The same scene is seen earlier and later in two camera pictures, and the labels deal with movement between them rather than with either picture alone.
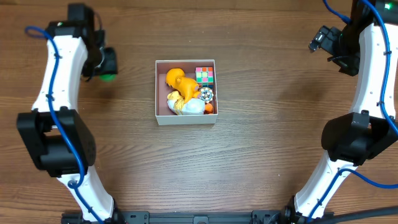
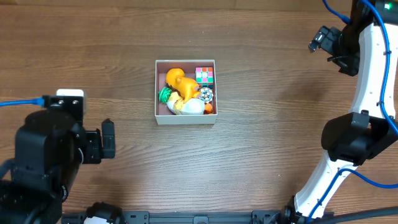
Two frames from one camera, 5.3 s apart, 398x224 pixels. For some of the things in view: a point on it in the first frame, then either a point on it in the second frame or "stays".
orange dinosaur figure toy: (188, 87) stays
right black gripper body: (325, 40) stays
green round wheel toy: (107, 78) -> (164, 94)
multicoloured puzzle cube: (204, 76) stays
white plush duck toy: (176, 102) stays
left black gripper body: (107, 66) -> (94, 147)
